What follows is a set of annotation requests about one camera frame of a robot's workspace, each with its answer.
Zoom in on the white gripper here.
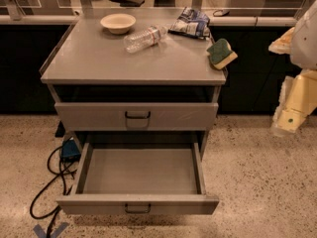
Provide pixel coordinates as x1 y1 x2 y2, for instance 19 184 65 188
270 69 317 137

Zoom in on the green yellow sponge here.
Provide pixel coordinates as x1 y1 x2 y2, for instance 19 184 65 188
207 39 238 69

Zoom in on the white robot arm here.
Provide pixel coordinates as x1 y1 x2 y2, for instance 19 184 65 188
268 1 317 137

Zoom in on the grey metal drawer cabinet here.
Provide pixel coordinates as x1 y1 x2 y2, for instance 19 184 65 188
39 7 229 157

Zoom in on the open grey middle drawer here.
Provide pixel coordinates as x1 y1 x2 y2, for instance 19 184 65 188
57 143 219 215

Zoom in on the closed upper grey drawer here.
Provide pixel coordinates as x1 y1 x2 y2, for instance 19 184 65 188
55 102 218 131

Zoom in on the blue white snack bag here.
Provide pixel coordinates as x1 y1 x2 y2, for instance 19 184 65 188
168 7 210 39

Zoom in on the clear plastic water bottle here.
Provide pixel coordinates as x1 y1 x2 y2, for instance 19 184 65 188
124 26 167 54

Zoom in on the white paper bowl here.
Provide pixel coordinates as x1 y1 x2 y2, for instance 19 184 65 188
100 13 136 35

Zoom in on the black office chair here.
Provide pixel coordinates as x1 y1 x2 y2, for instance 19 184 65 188
109 0 145 7

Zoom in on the blue power box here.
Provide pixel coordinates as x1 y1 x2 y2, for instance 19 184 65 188
59 139 81 163

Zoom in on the blue floor tape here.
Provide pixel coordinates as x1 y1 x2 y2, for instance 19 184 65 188
33 222 68 238

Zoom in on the black cable on ledge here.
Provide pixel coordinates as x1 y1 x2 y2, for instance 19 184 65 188
212 9 231 18

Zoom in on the black floor cable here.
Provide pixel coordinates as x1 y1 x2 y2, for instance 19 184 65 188
29 145 78 238

